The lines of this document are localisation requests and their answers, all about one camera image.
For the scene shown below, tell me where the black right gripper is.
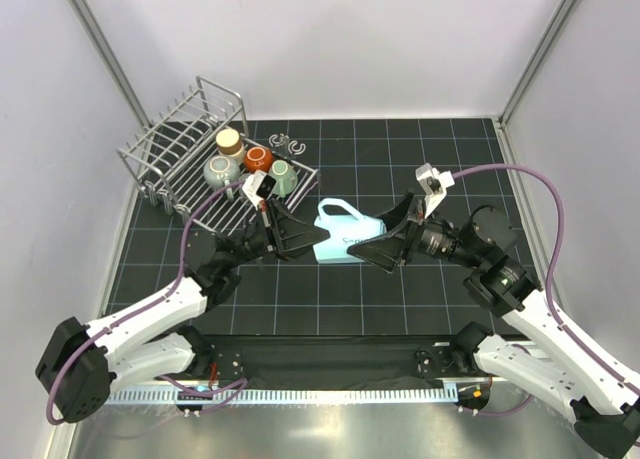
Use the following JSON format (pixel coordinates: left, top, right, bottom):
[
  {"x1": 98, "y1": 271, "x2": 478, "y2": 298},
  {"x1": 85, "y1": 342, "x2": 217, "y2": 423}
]
[{"x1": 346, "y1": 189, "x2": 482, "y2": 275}]

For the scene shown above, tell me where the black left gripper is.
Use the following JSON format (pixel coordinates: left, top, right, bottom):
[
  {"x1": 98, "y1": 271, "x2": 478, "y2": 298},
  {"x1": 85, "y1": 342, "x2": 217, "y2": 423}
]
[{"x1": 223, "y1": 198, "x2": 331, "y2": 271}]

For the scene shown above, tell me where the light blue cup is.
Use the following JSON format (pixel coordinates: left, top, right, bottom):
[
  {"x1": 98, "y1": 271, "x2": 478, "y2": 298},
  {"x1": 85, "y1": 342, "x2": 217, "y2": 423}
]
[{"x1": 313, "y1": 198, "x2": 386, "y2": 265}]

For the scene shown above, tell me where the mint green mug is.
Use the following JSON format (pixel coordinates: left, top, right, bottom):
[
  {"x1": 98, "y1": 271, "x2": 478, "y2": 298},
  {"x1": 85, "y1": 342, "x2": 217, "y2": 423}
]
[{"x1": 269, "y1": 159, "x2": 298, "y2": 198}]

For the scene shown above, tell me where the orange glazed ceramic mug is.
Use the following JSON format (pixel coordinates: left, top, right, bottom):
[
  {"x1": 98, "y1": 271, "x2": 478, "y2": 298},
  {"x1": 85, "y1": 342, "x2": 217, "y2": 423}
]
[{"x1": 243, "y1": 146, "x2": 274, "y2": 173}]

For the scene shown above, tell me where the grey ceramic mug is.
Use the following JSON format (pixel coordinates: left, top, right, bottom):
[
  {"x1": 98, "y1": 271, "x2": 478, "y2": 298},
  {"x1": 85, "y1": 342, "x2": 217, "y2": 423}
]
[{"x1": 203, "y1": 155, "x2": 241, "y2": 191}]

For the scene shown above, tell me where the cream cup with cork band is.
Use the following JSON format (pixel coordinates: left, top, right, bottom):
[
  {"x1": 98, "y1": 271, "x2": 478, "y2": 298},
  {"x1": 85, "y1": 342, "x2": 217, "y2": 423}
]
[{"x1": 215, "y1": 128, "x2": 245, "y2": 157}]

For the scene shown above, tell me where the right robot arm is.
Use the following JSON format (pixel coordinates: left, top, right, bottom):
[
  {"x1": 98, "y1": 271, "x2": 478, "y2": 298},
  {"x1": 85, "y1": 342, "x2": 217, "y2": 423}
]
[{"x1": 348, "y1": 193, "x2": 639, "y2": 458}]

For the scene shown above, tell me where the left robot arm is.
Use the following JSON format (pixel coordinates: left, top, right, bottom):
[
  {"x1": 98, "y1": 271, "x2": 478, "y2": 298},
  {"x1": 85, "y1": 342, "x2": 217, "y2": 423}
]
[{"x1": 35, "y1": 200, "x2": 330, "y2": 425}]

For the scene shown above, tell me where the grey rack hook back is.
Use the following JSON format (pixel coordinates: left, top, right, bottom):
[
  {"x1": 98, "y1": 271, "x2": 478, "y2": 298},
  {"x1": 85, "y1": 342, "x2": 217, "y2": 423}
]
[{"x1": 268, "y1": 133, "x2": 306, "y2": 159}]

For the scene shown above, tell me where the grey metal dish rack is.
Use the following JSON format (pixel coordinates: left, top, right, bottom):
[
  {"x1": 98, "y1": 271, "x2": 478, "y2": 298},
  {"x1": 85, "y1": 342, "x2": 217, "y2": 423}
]
[{"x1": 117, "y1": 76, "x2": 320, "y2": 220}]

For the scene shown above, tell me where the black grid mat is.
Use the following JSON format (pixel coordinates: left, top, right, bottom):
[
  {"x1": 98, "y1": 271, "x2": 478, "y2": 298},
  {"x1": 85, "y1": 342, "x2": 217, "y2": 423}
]
[{"x1": 92, "y1": 118, "x2": 572, "y2": 338}]

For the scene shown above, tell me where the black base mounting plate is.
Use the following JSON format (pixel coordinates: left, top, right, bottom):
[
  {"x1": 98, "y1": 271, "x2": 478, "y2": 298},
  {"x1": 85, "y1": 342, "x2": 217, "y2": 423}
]
[{"x1": 205, "y1": 335, "x2": 487, "y2": 391}]

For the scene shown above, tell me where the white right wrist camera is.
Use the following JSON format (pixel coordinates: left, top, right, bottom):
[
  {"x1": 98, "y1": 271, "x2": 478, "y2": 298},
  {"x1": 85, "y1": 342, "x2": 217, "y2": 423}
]
[{"x1": 415, "y1": 163, "x2": 455, "y2": 218}]

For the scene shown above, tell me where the white slotted cable duct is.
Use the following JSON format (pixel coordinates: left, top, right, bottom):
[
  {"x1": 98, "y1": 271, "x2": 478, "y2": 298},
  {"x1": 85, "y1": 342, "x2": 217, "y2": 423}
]
[{"x1": 106, "y1": 383, "x2": 458, "y2": 408}]

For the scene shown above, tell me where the aluminium frame post left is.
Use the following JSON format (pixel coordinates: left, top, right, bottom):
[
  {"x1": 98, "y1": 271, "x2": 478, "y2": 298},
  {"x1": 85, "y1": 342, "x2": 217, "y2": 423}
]
[{"x1": 68, "y1": 0, "x2": 151, "y2": 127}]

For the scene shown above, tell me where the aluminium frame post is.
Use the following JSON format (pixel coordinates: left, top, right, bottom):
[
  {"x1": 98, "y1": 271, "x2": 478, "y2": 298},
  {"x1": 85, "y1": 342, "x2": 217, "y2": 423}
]
[
  {"x1": 68, "y1": 0, "x2": 151, "y2": 127},
  {"x1": 498, "y1": 0, "x2": 594, "y2": 125}
]

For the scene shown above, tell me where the aluminium frame post right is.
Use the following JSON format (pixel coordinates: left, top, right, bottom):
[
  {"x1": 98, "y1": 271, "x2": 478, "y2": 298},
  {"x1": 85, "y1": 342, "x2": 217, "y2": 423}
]
[{"x1": 498, "y1": 0, "x2": 594, "y2": 125}]

